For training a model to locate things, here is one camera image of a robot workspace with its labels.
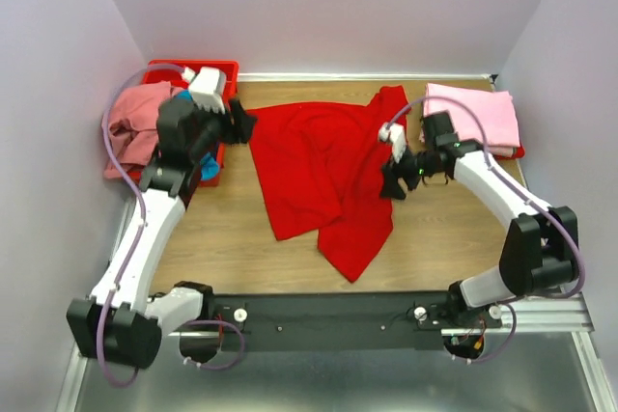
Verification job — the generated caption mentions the blue t shirt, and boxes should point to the blue t shirt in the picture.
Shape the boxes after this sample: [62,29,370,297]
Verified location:
[160,91,222,181]

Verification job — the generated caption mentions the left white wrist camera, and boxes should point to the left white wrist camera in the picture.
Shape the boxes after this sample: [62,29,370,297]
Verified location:
[181,67,226,114]

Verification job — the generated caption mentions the dusty pink t shirt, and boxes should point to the dusty pink t shirt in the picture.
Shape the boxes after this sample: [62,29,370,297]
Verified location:
[103,81,183,172]

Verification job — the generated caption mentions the folded red shirt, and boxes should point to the folded red shirt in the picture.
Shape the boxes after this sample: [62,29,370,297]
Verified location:
[490,146,525,159]

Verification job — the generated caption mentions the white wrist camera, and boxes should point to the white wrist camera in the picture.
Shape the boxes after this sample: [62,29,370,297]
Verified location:
[378,123,407,163]
[181,67,226,114]

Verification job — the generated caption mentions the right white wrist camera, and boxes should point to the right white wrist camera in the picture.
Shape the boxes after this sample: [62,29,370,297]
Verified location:
[378,123,407,163]

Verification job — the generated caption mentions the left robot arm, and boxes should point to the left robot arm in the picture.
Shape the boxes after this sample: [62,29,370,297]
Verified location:
[67,95,257,370]

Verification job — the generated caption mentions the folded light pink shirt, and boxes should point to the folded light pink shirt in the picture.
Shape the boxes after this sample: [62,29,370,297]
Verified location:
[423,83,522,147]

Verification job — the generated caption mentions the red t shirt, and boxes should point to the red t shirt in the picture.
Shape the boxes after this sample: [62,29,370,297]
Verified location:
[249,86,407,283]

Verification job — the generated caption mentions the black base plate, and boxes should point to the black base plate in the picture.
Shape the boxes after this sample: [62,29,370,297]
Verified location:
[199,290,502,352]

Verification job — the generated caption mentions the red plastic bin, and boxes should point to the red plastic bin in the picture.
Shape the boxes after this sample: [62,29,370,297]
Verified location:
[138,59,239,187]

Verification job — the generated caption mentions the aluminium frame rail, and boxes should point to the aluminium frame rail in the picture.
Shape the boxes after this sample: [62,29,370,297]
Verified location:
[53,189,618,412]

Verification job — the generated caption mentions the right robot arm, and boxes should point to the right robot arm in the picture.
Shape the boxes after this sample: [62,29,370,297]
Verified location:
[379,112,583,323]

